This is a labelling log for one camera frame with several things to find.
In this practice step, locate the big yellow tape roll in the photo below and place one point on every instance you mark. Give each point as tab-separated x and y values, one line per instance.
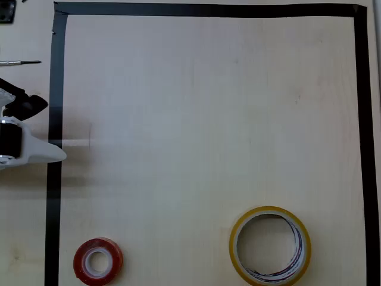
233	247

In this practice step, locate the thin metal screwdriver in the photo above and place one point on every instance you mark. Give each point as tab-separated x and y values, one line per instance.
18	62

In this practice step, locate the black plastic part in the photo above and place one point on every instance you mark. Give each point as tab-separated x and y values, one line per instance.
6	12

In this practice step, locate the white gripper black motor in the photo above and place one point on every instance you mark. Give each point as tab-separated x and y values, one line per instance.
33	146

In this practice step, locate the small red tape roll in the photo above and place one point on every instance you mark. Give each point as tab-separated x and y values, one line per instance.
80	262

